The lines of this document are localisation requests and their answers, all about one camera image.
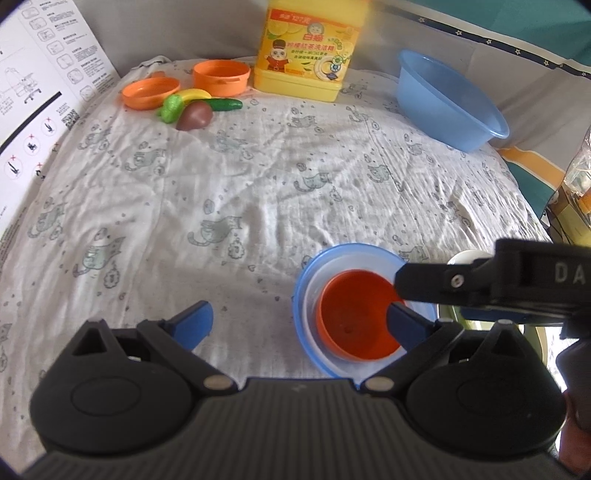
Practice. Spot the orange cup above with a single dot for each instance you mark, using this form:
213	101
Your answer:
355	314

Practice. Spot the small blue plastic bowl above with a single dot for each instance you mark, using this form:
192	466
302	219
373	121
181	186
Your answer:
299	318

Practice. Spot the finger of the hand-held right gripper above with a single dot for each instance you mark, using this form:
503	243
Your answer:
434	281

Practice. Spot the yellow detergent bottle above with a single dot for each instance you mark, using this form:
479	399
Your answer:
304	46

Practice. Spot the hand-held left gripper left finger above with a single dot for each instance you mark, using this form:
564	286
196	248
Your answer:
194	323

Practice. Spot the green bumpy toy vegetable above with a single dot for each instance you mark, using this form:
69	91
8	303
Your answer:
171	108

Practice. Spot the person's right hand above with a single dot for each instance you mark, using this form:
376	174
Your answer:
576	424

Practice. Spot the brown toy vegetable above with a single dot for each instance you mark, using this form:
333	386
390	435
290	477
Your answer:
194	116

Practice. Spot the white cat-print blanket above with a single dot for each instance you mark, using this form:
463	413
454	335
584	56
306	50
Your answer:
231	184

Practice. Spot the large blue plastic basin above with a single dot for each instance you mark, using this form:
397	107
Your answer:
450	104

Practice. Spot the orange toy pot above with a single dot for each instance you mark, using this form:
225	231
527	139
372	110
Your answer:
221	76

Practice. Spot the white round plate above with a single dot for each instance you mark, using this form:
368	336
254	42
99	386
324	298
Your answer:
531	344

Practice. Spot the yellow toy banana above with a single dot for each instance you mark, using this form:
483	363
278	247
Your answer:
194	94

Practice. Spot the green toy cucumber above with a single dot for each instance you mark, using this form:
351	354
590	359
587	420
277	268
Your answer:
226	105

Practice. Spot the white instruction sheet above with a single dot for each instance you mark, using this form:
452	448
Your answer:
37	69

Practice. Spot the clear plastic bag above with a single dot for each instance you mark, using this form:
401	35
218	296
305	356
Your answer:
579	159

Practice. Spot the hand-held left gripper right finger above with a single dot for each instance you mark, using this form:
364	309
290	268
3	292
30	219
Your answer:
406	323

